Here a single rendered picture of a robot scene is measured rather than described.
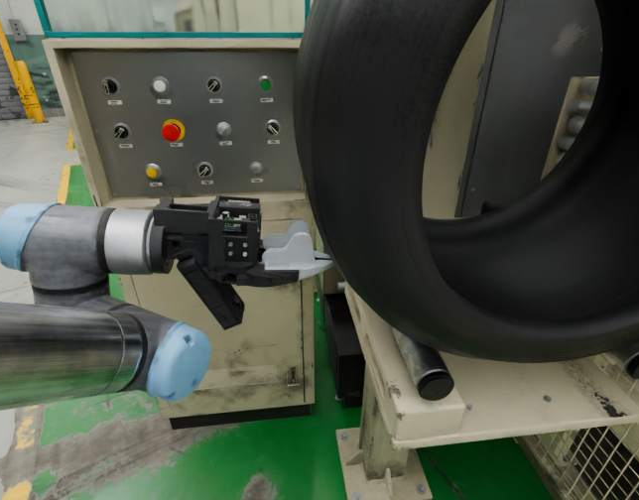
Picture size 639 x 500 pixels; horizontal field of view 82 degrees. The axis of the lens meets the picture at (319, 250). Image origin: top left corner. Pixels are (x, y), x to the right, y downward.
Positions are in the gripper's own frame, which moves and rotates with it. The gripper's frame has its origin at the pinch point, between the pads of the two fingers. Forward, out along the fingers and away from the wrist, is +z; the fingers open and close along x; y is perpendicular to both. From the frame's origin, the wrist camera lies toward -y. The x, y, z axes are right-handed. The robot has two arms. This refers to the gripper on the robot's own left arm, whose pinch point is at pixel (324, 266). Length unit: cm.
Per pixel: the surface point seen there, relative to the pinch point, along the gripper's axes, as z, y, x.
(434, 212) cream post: 26.0, -1.8, 25.8
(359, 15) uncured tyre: -2.1, 26.5, -9.3
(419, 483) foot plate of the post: 47, -95, 24
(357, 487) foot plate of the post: 27, -97, 25
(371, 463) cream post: 29, -87, 26
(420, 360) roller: 12.0, -8.0, -8.3
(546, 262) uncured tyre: 39.2, -2.5, 8.5
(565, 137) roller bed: 56, 14, 36
